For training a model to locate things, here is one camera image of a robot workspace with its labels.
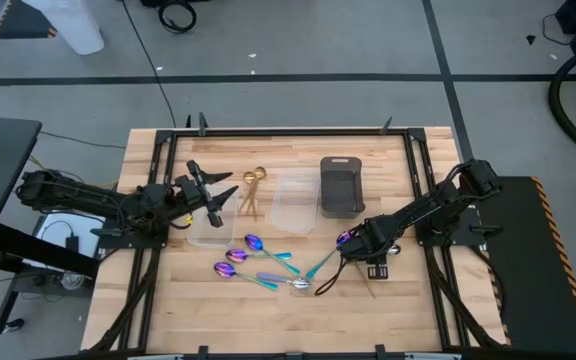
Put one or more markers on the grey plastic bin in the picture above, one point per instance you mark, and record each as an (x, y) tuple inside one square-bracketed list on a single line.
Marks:
[(342, 190)]

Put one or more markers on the black metal table frame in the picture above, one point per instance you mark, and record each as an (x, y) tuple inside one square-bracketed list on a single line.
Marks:
[(293, 133)]

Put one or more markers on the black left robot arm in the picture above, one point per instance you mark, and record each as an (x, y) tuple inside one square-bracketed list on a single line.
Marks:
[(83, 195)]

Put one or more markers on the iridescent purple teal spoon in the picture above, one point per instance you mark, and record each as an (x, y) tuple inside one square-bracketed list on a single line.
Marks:
[(318, 265), (224, 270), (237, 255), (253, 242)]

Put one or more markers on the white panel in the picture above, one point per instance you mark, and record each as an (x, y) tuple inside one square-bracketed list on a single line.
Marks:
[(88, 230)]

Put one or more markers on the white cone-shaped object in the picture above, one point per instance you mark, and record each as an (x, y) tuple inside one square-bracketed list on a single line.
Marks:
[(73, 25)]

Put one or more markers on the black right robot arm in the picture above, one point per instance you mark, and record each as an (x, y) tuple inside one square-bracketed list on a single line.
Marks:
[(438, 205)]

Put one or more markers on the black mat hazard stripe edge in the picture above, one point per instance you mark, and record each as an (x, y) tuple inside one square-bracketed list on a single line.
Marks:
[(528, 275)]

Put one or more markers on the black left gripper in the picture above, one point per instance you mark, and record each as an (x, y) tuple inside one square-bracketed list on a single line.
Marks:
[(190, 192)]

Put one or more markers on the clear plastic bin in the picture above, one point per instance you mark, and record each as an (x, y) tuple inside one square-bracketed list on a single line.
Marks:
[(295, 205), (203, 237)]

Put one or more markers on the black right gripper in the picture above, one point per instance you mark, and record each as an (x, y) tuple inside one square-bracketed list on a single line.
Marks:
[(368, 240)]

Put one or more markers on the small black adapter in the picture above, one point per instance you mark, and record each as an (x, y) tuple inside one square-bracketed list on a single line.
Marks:
[(71, 244)]

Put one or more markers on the gold spoon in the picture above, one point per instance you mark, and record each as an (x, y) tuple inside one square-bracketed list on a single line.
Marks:
[(260, 173), (249, 177)]

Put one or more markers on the small black hazard-edged mat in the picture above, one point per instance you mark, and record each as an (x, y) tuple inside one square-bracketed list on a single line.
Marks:
[(15, 22)]

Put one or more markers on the black upright rig post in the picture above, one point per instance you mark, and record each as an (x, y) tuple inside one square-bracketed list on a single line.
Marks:
[(202, 125), (202, 353), (380, 352), (386, 126)]

